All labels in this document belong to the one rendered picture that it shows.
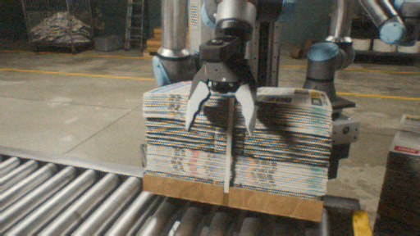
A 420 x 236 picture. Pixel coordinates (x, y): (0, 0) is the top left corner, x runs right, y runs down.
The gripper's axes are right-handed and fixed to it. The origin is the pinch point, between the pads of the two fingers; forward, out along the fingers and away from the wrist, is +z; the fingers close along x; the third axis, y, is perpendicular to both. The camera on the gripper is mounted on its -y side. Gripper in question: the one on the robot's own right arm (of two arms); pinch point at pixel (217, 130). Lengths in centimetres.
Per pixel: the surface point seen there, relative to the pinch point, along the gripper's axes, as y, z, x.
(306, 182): 11.0, 6.7, -15.9
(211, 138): 7.9, 0.7, 3.1
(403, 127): 65, -16, -47
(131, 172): 24.7, 10.0, 27.9
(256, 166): 10.0, 5.0, -6.2
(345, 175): 206, -5, -49
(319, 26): 618, -329, -34
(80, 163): 25, 10, 44
